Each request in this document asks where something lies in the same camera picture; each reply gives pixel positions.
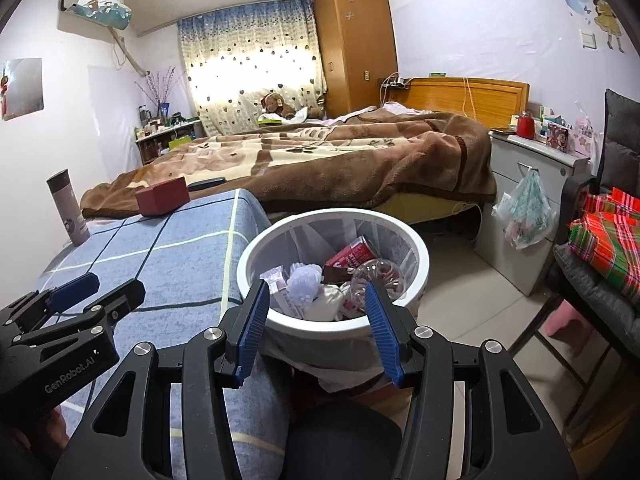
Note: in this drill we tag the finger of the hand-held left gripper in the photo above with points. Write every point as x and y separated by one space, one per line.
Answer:
72 290
120 300

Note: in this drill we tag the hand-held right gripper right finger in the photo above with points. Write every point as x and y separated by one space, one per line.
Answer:
382 330

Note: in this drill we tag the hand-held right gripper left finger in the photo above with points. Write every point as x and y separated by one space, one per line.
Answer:
252 325

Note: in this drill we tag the small purple carton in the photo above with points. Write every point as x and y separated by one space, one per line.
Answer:
277 287

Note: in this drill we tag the clear plastic bottle red label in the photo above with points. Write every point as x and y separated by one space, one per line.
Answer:
380 275

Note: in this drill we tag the cream paper bag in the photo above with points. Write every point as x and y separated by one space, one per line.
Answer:
325 305

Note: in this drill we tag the white round waste bin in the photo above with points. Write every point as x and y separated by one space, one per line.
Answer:
320 340

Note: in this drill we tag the lavender foam wrap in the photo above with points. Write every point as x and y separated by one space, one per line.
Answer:
305 282

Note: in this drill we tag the red cartoon drink can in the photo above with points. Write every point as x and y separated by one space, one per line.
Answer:
352 255

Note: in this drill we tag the person's left hand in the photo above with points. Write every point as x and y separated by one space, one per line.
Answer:
57 427

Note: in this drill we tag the grey thermos flask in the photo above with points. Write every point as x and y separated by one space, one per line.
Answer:
67 210

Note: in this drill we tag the dark red box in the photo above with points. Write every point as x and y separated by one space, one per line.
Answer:
162 199

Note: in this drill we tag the black round seat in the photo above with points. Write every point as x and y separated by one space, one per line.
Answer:
345 440

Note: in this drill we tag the black remote control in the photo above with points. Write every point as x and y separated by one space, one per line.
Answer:
206 183

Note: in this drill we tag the small cluttered shelf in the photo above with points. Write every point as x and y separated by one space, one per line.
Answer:
160 142

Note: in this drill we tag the bed with brown blanket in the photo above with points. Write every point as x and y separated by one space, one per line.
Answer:
325 160

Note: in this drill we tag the pink stool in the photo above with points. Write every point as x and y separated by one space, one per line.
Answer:
562 321

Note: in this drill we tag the hanging plastic bag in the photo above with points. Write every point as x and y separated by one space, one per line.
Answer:
525 215

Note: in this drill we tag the vase with purple branches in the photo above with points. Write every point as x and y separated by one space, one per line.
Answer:
163 109

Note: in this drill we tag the green box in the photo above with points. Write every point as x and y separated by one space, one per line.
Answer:
271 120

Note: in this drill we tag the red hanging ornament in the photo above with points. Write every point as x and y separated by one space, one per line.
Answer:
4 92

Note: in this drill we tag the grey bedside cabinet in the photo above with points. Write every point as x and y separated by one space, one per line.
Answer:
505 160

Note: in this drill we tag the brown teddy bear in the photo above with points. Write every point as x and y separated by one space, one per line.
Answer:
274 104

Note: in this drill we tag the pale pink bedding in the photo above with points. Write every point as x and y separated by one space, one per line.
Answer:
405 108

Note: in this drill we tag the black chair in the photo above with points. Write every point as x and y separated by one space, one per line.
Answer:
600 280

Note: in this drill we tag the air conditioner pipe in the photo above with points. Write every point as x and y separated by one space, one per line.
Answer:
131 57

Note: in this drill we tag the red green plaid bag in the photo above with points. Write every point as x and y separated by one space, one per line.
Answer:
605 240

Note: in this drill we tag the wooden headboard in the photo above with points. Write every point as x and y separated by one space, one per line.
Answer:
450 97

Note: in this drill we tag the power strip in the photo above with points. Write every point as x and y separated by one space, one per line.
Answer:
396 82

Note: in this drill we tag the red jar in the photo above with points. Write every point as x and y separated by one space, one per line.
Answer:
525 126

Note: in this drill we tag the teal white box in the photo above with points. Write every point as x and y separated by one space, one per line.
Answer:
550 117

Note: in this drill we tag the pink floral bag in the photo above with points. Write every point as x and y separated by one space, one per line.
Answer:
583 135

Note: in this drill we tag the heart print curtain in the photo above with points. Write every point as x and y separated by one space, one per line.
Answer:
215 35

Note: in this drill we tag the wooden wardrobe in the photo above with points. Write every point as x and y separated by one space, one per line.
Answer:
355 45

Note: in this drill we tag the silver wall mirror sheet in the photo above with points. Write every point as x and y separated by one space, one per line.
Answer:
25 87

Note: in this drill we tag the wall air conditioner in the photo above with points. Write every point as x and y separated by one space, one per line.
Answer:
95 2

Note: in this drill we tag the cartoon wall sticker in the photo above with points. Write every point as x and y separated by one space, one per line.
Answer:
607 15

